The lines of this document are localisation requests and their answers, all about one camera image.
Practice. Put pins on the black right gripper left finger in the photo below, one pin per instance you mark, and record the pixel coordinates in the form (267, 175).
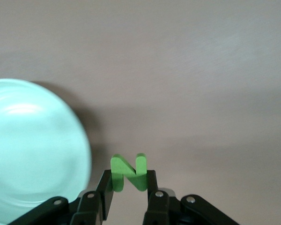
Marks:
(93, 206)

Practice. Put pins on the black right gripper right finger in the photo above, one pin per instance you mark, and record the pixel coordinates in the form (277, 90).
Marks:
(159, 206)

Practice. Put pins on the green foam letter N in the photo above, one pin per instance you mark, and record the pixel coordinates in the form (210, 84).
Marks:
(118, 164)

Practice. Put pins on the green plate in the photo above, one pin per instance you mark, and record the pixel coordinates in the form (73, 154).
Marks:
(32, 140)

